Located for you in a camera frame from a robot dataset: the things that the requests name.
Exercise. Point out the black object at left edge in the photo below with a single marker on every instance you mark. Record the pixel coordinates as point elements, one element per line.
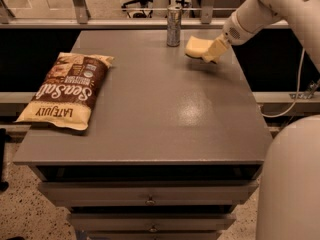
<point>3,183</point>

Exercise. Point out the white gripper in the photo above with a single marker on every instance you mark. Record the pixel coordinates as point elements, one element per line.
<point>232,31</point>

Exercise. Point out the grey drawer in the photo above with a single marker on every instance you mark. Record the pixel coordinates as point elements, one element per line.
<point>105,194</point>
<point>151,222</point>

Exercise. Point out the metal window railing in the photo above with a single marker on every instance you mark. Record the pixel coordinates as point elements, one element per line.
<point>112,14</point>

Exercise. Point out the yellow sponge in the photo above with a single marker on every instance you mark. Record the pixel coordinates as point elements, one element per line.
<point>196,47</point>

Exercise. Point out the brown sea salt chip bag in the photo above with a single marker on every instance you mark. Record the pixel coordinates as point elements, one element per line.
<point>68,94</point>

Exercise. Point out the silver redbull can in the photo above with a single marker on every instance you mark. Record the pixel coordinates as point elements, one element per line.
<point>174,13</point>

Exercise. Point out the black office chair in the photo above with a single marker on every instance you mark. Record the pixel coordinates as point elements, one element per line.
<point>143,12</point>

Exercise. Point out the grey drawer cabinet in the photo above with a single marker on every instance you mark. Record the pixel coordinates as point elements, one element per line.
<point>160,117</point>

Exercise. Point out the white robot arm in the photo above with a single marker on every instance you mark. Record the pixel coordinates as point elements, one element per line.
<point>289,193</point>

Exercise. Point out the top grey drawer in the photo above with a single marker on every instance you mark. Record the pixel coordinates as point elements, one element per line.
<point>105,194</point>

